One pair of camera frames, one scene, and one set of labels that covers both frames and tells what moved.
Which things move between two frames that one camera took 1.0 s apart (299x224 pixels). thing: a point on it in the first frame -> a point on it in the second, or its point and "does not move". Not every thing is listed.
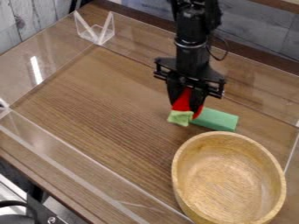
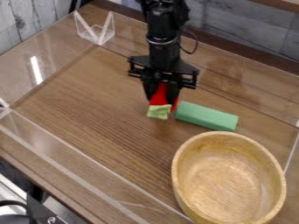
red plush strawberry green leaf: [182, 115] -> [160, 106]
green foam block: [218, 119] does not move
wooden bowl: [229, 178] does not move
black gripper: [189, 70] -> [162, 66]
